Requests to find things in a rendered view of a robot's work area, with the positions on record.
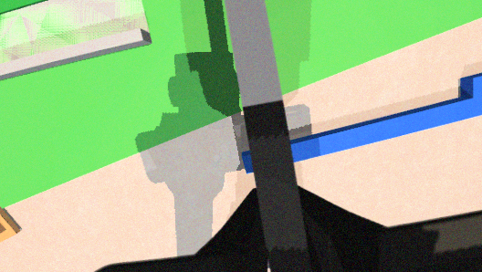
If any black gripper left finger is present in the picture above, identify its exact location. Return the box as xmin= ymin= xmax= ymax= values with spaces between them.
xmin=95 ymin=188 xmax=267 ymax=272

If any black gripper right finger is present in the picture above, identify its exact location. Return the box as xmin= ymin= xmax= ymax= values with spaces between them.
xmin=299 ymin=186 xmax=482 ymax=272

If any green flat mat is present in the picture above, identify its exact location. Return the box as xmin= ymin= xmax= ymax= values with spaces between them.
xmin=0 ymin=0 xmax=482 ymax=209

